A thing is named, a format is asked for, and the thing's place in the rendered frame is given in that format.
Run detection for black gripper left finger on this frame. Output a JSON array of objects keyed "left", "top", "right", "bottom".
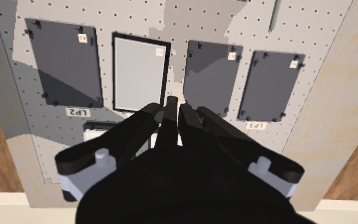
[{"left": 54, "top": 88, "right": 179, "bottom": 202}]

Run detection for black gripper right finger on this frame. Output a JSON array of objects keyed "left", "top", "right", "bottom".
[{"left": 176, "top": 89, "right": 305, "bottom": 200}]

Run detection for black rectangular pad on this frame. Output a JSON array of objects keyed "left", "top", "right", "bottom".
[{"left": 111, "top": 32, "right": 171, "bottom": 113}]

